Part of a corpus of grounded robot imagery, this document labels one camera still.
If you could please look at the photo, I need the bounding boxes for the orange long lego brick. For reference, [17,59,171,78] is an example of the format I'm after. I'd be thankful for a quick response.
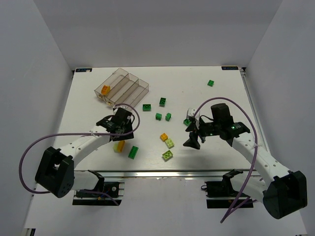
[116,140,126,153]

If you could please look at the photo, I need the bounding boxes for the pale green 2x2 lego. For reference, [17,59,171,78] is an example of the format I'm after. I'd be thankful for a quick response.
[164,138,174,149]

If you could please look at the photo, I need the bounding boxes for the pale green small lego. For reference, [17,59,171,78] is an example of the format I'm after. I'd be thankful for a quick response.
[113,143,118,152]

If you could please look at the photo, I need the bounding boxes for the lime green 2x2 lego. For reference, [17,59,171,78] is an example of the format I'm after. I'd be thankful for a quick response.
[162,150,173,162]

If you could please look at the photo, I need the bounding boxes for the orange face 2x2 lego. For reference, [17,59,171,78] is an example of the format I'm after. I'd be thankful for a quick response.
[160,133,168,142]

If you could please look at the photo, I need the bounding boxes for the orange round printed lego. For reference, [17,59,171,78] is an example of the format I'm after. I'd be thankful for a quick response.
[101,85,111,95]

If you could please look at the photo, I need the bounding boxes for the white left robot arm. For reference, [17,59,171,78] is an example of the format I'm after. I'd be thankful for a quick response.
[35,107,134,198]

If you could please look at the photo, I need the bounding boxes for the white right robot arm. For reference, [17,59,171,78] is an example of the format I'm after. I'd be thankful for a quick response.
[183,103,308,219]

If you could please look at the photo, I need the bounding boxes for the green 2x2 lego near gripper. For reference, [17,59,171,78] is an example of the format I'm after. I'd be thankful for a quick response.
[183,119,191,127]

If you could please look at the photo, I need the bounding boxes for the green flat 2x4 lego plate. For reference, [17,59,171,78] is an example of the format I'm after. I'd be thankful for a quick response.
[128,146,139,159]

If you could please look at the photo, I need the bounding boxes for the green lego brick center-right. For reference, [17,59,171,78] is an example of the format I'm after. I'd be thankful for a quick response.
[165,113,172,121]

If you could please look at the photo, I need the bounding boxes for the green upturned 2x3 lego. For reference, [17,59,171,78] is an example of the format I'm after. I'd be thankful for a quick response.
[142,104,152,112]

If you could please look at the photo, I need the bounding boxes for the green lego brick center-left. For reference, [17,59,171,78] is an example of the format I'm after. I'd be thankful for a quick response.
[155,113,162,120]

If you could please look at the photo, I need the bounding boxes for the clear three-compartment organizer tray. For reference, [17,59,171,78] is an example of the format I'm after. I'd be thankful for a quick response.
[94,68,149,110]

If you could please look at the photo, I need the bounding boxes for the green upturned 2x2 lego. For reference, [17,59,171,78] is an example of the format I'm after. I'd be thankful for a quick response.
[159,97,166,107]

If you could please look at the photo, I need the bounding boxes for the green far 2x2 lego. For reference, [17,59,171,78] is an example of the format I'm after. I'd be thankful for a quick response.
[207,80,214,87]

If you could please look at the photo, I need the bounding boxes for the blue right corner label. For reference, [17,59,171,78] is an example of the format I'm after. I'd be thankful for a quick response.
[221,66,239,70]

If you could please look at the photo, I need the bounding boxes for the blue corner label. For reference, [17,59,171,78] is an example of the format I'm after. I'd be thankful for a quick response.
[221,66,239,70]
[75,68,93,73]

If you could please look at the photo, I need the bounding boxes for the blue left corner label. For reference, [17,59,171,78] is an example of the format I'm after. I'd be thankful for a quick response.
[75,68,93,73]

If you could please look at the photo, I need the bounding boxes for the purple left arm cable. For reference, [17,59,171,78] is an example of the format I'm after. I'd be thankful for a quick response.
[19,103,141,195]

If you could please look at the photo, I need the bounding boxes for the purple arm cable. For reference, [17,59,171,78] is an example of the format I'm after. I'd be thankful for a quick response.
[193,97,259,224]
[19,103,141,195]

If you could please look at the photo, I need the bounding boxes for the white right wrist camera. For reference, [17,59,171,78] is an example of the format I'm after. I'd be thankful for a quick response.
[186,108,200,124]

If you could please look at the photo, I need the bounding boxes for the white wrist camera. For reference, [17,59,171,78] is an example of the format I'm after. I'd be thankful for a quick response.
[113,105,132,116]
[186,108,200,124]

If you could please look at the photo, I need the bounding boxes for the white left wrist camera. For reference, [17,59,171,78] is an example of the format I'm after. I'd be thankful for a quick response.
[113,105,132,116]

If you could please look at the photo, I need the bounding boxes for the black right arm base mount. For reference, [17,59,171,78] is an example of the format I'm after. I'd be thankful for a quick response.
[200,169,249,209]

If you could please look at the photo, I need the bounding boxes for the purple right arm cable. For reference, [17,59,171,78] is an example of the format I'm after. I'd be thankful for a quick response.
[193,97,259,224]

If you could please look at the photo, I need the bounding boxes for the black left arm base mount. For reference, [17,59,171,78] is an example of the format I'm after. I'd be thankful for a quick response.
[72,171,125,207]

